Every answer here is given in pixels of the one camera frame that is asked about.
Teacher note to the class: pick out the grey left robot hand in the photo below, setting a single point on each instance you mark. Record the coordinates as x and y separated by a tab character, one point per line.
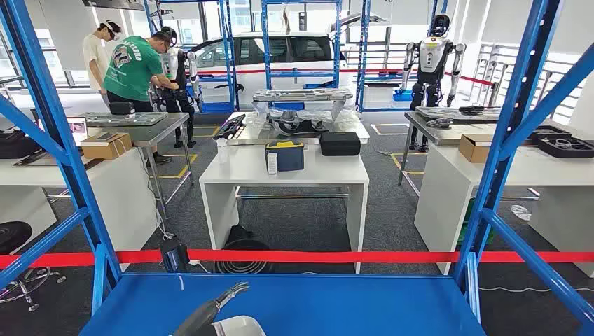
199	320

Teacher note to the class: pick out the white curved plastic shell part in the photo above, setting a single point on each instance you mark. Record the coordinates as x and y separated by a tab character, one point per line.
241	327

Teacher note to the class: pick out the blue metal shelf rack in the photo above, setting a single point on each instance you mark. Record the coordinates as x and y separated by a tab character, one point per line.
278	306
228	55
265	46
364	55

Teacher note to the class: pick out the grey metal car part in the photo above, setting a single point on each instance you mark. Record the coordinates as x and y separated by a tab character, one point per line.
301	95
441	113
125	119

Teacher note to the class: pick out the black curved car part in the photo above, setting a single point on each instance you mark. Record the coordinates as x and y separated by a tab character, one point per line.
297	127

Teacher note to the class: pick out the small black part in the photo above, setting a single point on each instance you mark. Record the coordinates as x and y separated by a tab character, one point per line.
471	110

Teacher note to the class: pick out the red barrier tape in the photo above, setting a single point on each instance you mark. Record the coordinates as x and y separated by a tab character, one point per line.
325	256
473	81

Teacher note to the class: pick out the white desk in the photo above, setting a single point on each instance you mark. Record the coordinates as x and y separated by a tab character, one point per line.
246	171
445	195
125	199

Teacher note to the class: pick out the white plastic bottle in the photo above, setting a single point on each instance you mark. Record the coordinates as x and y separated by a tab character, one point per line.
222	153

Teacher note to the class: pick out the small white box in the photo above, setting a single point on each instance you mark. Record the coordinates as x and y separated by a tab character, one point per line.
272	164

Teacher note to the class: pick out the navy yellow tool bag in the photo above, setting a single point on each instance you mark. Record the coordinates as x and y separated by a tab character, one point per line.
287	160

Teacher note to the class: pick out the brown cardboard box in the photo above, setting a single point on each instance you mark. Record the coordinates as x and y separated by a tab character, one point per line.
104	150
471	149

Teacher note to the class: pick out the black slotted tray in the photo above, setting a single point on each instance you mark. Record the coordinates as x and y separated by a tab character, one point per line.
230	126

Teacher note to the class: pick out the black smartphone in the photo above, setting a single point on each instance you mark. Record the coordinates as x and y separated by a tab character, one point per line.
106	136

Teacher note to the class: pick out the black round stool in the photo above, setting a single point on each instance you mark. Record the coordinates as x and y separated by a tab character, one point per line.
11	234

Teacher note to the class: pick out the black white humanoid robot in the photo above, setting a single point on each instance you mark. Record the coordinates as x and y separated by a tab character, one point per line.
431	58
176	99

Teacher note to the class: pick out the black hard case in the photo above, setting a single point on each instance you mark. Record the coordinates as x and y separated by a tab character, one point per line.
340	143

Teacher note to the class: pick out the black pouch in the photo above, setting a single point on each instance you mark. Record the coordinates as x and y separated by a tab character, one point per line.
122	108

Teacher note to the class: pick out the open laptop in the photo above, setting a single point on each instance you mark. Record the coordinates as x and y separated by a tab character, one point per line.
76	130

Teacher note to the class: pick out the white car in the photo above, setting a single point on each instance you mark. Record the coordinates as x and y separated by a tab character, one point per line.
246	86

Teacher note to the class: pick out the clear plastic sheet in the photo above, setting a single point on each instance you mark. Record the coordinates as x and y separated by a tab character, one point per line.
348	121

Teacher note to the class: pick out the black bag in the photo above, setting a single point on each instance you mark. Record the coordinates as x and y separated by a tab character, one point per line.
16	146

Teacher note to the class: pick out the person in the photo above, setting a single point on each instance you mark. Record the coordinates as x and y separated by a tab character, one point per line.
132	69
95	55

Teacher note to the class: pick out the green plastic crate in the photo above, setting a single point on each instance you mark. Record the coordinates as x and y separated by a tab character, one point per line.
465	227

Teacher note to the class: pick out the blue plastic bin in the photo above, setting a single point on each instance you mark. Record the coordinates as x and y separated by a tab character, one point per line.
403	96

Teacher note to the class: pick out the black glove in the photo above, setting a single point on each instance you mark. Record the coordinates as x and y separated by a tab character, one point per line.
440	123

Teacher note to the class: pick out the clear plastic bag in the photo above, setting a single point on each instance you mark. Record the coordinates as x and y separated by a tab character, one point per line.
520	212

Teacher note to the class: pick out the black plastic tray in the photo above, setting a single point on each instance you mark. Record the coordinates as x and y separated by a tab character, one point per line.
580	153
538	135

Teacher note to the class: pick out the white metal railing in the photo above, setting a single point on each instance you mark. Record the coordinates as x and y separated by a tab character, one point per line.
487	60

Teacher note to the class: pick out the black barrier post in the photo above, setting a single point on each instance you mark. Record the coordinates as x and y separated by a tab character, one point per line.
174	255

